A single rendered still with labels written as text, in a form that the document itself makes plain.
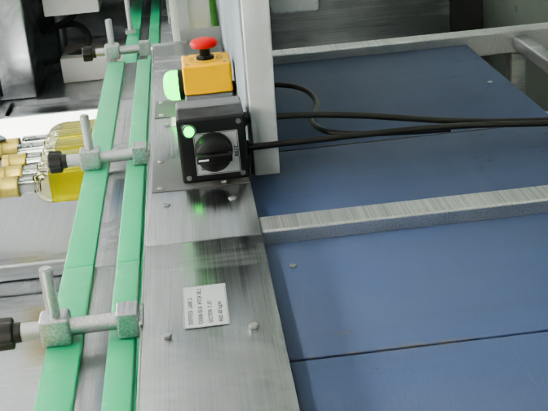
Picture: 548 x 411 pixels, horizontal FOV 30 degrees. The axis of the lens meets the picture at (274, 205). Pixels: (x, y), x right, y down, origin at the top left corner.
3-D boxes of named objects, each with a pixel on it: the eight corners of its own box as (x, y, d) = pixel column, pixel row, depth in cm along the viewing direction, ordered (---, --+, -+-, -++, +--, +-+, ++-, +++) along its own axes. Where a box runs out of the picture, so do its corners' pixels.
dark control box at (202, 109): (249, 155, 129) (182, 162, 128) (243, 94, 126) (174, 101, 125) (254, 178, 121) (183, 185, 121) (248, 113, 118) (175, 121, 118)
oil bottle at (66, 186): (164, 180, 176) (39, 194, 174) (160, 149, 174) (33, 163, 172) (164, 192, 170) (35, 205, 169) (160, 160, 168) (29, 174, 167)
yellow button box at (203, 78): (235, 95, 154) (186, 100, 154) (230, 46, 151) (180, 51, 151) (238, 108, 148) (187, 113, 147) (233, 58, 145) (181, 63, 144)
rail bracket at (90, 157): (152, 156, 137) (51, 167, 136) (145, 103, 134) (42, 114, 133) (152, 166, 133) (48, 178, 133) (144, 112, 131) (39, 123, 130)
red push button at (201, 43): (191, 59, 150) (188, 36, 149) (218, 56, 150) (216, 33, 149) (192, 66, 146) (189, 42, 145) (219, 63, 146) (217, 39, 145)
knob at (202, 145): (234, 165, 121) (236, 175, 117) (196, 170, 120) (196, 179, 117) (231, 130, 119) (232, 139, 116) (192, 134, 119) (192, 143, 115)
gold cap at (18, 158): (31, 167, 183) (6, 170, 183) (28, 148, 182) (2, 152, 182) (28, 174, 180) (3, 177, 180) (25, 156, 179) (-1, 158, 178)
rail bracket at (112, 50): (157, 100, 195) (91, 108, 195) (146, 13, 189) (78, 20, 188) (156, 105, 193) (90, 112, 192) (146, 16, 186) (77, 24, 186)
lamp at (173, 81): (185, 95, 152) (165, 97, 152) (182, 65, 150) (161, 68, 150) (186, 103, 148) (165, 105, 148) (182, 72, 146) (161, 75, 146)
